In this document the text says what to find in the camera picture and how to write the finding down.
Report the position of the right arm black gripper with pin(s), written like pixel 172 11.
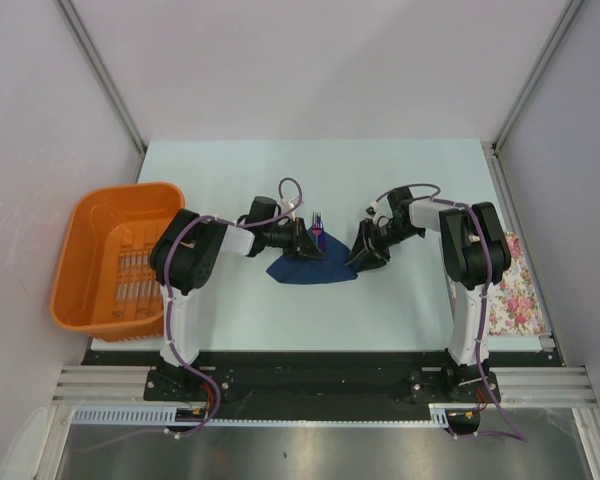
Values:
pixel 374 257

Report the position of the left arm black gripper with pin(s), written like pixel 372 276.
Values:
pixel 299 240

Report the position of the purple iridescent fork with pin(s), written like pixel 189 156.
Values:
pixel 317 229

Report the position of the dark blue paper napkin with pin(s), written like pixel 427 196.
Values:
pixel 331 269

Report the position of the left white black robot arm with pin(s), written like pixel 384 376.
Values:
pixel 184 258

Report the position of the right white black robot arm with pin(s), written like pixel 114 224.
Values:
pixel 475 257

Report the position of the floral cloth mat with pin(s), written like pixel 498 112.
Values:
pixel 514 304

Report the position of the orange plastic basket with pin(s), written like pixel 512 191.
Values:
pixel 104 286

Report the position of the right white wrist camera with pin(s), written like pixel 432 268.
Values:
pixel 373 212

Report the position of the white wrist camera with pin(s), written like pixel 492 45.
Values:
pixel 373 212
pixel 289 206

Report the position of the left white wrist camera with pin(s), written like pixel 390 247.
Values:
pixel 289 206

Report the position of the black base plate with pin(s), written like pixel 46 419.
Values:
pixel 309 381

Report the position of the white slotted cable duct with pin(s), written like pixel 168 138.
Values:
pixel 411 416

